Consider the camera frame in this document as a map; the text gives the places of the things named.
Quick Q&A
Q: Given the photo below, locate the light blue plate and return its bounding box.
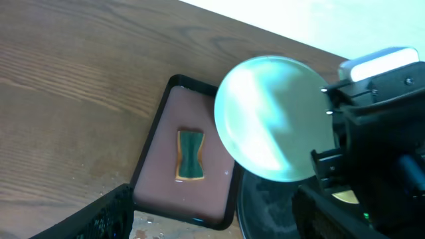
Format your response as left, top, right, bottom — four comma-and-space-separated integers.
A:
214, 56, 334, 182

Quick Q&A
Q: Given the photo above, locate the yellow plate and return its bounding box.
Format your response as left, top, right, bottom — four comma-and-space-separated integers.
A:
332, 190, 359, 204

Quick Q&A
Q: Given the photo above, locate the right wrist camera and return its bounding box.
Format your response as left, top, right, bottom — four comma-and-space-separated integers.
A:
338, 46, 420, 82

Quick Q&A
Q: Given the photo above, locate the black round tray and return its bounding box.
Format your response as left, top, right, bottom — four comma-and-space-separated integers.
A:
237, 171, 317, 239

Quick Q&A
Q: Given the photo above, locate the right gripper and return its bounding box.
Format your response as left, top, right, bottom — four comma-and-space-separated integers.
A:
311, 62, 424, 232

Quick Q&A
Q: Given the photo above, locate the black rectangular tray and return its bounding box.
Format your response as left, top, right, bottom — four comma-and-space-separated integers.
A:
131, 74, 243, 230

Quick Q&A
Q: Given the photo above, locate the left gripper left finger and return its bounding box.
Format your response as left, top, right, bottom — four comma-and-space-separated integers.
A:
32, 184, 134, 239

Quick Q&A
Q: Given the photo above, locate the green and yellow sponge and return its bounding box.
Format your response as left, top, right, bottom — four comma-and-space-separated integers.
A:
175, 130, 205, 181

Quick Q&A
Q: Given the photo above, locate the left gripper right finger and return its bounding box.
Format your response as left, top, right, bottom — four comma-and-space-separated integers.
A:
292, 185, 391, 239

